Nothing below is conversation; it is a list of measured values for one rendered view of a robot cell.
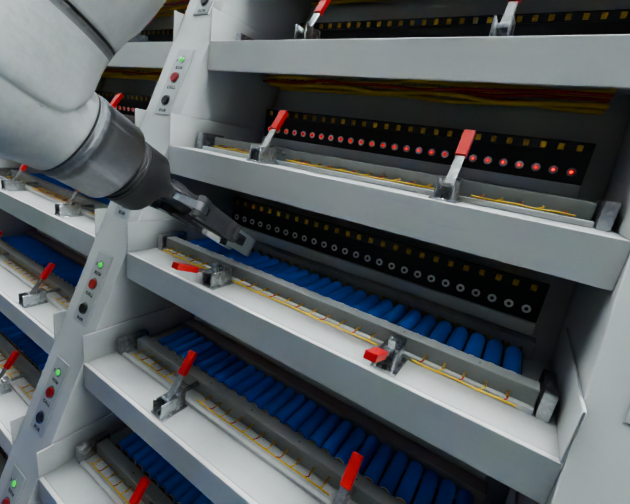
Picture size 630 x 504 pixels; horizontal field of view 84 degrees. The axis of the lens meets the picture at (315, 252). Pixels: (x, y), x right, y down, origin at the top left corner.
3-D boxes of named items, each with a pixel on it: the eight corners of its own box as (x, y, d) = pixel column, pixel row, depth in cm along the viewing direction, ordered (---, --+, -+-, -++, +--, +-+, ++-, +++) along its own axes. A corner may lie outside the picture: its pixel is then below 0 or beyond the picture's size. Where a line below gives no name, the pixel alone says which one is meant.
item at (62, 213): (96, 261, 62) (94, 184, 58) (-27, 194, 91) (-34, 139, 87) (190, 245, 79) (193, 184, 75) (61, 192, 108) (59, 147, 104)
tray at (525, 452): (544, 506, 29) (587, 413, 26) (126, 277, 58) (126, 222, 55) (541, 389, 46) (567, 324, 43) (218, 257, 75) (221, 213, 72)
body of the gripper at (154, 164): (159, 140, 36) (215, 185, 44) (114, 131, 40) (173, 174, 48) (123, 203, 35) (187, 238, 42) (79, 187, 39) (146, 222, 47)
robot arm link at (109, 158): (67, 88, 35) (118, 126, 41) (17, 164, 34) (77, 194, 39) (117, 93, 31) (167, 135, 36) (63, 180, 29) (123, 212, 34)
